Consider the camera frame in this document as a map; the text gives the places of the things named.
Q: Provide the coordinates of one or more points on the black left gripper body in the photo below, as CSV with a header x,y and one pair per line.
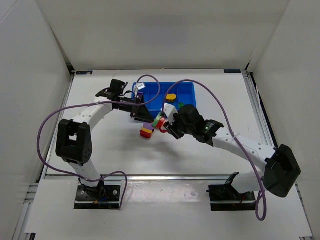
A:
x,y
136,110

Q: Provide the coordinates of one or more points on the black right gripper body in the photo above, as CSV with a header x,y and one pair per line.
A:
x,y
173,128

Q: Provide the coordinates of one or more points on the purple curved brick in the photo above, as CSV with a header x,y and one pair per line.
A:
x,y
139,97

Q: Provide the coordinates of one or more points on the green number two brick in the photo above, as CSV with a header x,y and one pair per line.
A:
x,y
181,104

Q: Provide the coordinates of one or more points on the yellow oval brick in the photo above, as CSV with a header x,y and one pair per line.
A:
x,y
170,98

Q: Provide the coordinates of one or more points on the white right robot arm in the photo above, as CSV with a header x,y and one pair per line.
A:
x,y
278,165

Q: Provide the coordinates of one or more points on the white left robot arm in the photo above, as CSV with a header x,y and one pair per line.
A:
x,y
74,140

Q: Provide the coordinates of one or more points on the red yellow purple brick stack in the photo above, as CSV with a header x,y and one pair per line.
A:
x,y
146,130

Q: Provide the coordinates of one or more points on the green red sloped brick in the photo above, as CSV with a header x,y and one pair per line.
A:
x,y
159,121

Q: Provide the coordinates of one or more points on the blue divided plastic bin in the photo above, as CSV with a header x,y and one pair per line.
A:
x,y
185,92

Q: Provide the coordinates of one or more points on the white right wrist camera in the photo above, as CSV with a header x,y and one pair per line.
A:
x,y
169,111

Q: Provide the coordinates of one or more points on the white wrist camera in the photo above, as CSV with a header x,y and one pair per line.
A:
x,y
138,87
169,111

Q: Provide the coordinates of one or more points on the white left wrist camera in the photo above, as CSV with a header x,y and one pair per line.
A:
x,y
138,87

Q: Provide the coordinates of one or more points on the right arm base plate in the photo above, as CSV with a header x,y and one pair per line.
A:
x,y
225,198

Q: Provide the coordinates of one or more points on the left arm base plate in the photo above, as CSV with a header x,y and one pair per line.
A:
x,y
103,197

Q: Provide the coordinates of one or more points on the aluminium front rail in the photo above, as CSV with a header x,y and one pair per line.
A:
x,y
154,177

